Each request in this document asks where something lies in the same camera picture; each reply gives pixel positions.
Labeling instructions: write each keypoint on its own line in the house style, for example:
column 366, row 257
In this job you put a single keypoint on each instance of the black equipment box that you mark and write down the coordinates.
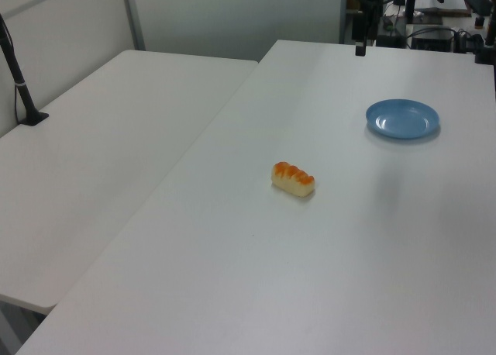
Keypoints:
column 432, row 41

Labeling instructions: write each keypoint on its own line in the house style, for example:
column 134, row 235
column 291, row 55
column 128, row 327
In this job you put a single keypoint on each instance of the black vertical post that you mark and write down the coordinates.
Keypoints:
column 411, row 2

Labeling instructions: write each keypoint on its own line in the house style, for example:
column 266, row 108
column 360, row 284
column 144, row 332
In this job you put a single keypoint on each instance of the white side table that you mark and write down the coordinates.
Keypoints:
column 97, row 157

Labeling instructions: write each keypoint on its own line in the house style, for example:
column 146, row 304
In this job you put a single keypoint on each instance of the black clamp stand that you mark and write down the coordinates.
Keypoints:
column 485, row 52

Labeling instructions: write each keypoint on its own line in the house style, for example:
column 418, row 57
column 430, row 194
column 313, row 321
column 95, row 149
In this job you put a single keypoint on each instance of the black camera stand pole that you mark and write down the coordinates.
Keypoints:
column 17, row 80

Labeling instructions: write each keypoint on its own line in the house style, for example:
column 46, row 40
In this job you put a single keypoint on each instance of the orange glazed bread loaf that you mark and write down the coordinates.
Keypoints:
column 292, row 178

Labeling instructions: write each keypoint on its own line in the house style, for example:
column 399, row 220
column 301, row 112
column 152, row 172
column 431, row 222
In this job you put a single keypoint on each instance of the blue round plate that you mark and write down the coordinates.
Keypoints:
column 403, row 119

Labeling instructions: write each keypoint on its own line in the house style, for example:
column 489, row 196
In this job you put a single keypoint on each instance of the grey partition frame post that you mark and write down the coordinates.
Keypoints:
column 133, row 16

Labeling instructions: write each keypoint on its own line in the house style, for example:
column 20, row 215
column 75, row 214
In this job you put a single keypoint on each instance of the grey metal frame post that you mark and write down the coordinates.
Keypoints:
column 343, row 12

